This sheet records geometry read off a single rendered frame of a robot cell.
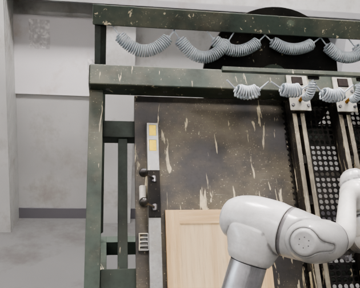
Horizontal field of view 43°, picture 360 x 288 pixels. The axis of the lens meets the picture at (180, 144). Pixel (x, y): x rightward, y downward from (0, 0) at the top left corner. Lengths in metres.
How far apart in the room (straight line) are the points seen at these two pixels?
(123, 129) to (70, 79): 2.98
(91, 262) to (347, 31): 1.85
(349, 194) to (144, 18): 1.41
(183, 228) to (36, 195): 3.61
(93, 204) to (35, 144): 3.38
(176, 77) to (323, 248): 1.17
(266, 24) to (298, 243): 1.66
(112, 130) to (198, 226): 0.57
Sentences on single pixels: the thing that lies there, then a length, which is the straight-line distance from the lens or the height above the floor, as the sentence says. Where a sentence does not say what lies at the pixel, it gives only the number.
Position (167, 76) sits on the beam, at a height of 1.89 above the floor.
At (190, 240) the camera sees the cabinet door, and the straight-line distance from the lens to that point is 1.92.
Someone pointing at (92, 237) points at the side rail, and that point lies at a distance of 1.86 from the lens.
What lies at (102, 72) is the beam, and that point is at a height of 1.89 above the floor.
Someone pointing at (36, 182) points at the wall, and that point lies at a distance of 5.34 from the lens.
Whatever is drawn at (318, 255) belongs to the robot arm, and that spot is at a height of 1.58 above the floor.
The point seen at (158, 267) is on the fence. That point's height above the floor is 1.18.
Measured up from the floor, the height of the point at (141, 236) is 1.26.
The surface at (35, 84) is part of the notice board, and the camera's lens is 5.09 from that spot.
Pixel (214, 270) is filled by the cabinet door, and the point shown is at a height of 1.15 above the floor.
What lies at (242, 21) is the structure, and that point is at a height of 2.16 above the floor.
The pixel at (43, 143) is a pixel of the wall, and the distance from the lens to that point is 5.21.
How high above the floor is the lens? 2.06
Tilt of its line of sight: 13 degrees down
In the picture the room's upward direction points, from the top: 3 degrees clockwise
